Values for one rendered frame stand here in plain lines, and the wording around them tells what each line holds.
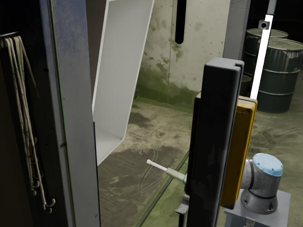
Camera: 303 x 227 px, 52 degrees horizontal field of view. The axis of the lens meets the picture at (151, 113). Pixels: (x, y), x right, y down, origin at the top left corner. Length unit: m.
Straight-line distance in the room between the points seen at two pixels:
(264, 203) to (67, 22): 1.29
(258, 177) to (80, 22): 1.12
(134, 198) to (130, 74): 1.02
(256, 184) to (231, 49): 2.24
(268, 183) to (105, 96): 1.40
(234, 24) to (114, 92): 1.71
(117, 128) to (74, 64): 1.64
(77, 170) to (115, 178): 1.73
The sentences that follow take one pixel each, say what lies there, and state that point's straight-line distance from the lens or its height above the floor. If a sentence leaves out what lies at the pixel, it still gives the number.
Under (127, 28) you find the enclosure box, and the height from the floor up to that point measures 1.36.
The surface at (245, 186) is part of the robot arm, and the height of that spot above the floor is 0.80.
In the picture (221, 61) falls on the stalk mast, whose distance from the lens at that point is 0.57.
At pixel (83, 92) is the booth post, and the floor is 1.42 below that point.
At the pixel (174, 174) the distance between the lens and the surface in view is 2.48.
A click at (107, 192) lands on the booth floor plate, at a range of 2.68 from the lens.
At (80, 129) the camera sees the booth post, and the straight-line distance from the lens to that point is 1.03.
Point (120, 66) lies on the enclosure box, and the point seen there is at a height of 1.08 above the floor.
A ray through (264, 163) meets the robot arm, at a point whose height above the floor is 0.91.
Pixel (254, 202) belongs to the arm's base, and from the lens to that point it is 1.73.
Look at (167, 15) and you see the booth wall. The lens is 3.81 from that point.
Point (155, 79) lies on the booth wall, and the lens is 4.06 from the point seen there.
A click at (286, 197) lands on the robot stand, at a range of 1.91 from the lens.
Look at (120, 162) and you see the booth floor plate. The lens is 3.00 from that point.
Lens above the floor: 1.80
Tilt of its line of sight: 27 degrees down
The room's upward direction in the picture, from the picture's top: 2 degrees clockwise
